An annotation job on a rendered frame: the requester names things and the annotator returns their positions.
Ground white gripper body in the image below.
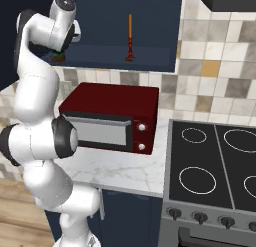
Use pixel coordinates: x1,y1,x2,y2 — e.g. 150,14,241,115
71,20,83,44

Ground navy cabinet door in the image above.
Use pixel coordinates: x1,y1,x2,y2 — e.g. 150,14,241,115
0,0,32,91

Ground navy base cabinet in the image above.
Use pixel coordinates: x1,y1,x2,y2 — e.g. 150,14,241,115
44,188,165,247

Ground red toaster oven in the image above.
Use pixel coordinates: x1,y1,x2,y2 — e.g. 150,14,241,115
58,82,161,156

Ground grey toaster oven door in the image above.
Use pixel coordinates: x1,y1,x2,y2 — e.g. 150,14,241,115
62,114,135,153

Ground dark range hood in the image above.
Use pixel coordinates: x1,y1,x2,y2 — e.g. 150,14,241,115
196,0,256,13

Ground grey stove with black hob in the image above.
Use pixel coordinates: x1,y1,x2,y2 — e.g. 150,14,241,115
157,118,256,247

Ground navy open wall cabinet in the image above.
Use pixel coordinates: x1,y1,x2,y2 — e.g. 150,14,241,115
23,0,185,74

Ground grey toaster oven handle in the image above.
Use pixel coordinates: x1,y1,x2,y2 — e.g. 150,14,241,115
61,113,133,128

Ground silver cabinet handle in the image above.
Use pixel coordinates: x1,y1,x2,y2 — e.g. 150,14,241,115
97,188,106,221

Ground dark oven door handle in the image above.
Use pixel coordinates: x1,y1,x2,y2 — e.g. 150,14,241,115
177,226,256,247

